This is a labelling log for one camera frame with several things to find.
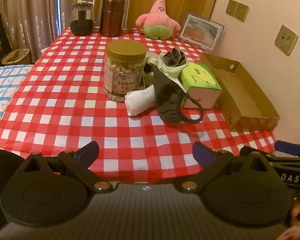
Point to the nut jar with gold lid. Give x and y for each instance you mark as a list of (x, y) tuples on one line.
[(122, 75)]

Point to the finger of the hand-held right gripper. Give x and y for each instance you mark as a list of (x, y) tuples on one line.
[(287, 147), (245, 150)]

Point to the pink starfish plush toy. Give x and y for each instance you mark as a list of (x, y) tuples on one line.
[(155, 20)]

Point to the cardboard box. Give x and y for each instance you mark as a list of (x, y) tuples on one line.
[(240, 97)]

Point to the green tissue box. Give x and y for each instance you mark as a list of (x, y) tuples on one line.
[(200, 77)]

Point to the white smooth cloth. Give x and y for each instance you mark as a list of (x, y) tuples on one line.
[(168, 71)]

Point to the beige wall socket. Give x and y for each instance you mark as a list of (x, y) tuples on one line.
[(286, 40)]

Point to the white fluffy towel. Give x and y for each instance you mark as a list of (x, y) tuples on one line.
[(140, 100)]

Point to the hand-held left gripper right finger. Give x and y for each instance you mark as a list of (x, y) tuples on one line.
[(202, 153)]

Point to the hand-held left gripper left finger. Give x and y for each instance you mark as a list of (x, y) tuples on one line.
[(88, 153)]

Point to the beige waste bin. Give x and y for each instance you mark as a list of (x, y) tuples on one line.
[(14, 55)]

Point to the red white checkered tablecloth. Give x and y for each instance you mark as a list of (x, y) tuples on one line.
[(64, 105)]

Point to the clear picture frame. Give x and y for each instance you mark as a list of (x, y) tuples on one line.
[(200, 32)]

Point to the blue patterned bed sheet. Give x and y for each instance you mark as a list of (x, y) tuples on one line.
[(4, 87)]

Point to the person's right hand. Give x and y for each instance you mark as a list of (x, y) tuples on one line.
[(298, 211)]

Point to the brown cylindrical canister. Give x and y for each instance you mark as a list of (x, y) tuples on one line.
[(111, 17)]

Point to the glass jar with black base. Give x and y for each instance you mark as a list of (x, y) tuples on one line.
[(81, 26)]

